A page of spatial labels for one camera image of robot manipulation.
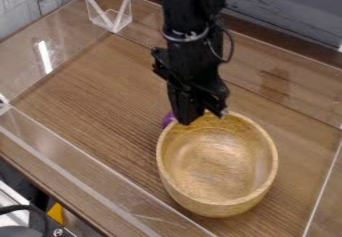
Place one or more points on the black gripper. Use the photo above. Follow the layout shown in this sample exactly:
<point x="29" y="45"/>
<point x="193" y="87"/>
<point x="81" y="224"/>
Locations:
<point x="189" y="65"/>

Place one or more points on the purple toy eggplant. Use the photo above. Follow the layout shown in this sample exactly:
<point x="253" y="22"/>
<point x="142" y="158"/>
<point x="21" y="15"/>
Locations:
<point x="169" y="118"/>

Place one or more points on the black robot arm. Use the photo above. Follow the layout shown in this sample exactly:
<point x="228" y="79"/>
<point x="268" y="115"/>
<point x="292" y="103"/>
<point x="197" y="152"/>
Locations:
<point x="185" y="34"/>

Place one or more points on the brown wooden bowl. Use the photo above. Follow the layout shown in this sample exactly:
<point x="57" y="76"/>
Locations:
<point x="218" y="164"/>

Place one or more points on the yellow black device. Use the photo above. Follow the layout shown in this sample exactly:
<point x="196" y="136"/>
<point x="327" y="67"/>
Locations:
<point x="58" y="225"/>

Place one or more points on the clear acrylic enclosure wall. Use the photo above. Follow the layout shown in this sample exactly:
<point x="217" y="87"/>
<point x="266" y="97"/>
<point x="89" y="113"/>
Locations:
<point x="82" y="105"/>

